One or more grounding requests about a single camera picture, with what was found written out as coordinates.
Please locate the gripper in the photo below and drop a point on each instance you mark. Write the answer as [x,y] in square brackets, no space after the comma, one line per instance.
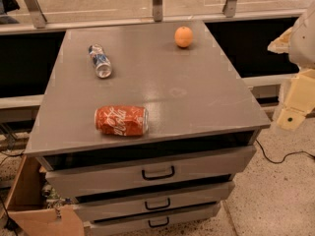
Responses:
[303,44]

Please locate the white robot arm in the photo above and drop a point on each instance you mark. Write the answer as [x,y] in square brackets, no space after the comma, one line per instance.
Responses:
[299,43]

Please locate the red coke can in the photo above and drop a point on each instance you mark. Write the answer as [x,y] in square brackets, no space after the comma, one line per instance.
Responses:
[122,120]

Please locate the blue pepsi can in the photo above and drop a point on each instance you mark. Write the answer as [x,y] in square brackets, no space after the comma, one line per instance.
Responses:
[102,65]

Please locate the grey drawer cabinet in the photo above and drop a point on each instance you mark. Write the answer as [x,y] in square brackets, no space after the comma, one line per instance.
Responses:
[195,99]

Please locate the top grey drawer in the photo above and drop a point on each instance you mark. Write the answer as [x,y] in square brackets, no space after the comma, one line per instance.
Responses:
[85,181]

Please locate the grey drawer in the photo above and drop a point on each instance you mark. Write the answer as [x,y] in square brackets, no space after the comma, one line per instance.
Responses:
[152,220]
[156,201]
[85,181]

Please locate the middle grey drawer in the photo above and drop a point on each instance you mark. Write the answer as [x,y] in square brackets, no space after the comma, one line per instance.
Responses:
[156,201]

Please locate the orange fruit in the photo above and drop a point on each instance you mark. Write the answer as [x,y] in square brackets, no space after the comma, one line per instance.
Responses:
[183,37]

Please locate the bottom grey drawer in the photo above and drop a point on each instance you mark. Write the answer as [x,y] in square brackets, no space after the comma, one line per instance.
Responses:
[152,220]

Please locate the metal window railing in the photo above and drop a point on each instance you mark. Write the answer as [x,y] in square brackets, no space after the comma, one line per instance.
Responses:
[55,15]

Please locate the cardboard box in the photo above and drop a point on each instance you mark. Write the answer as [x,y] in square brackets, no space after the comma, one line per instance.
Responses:
[27,207]

